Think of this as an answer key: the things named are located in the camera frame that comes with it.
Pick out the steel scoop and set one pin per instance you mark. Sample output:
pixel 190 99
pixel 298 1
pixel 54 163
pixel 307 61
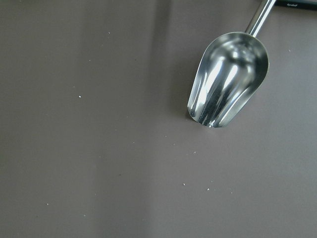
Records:
pixel 232 68

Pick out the black box edge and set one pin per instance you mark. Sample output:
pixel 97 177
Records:
pixel 302 4

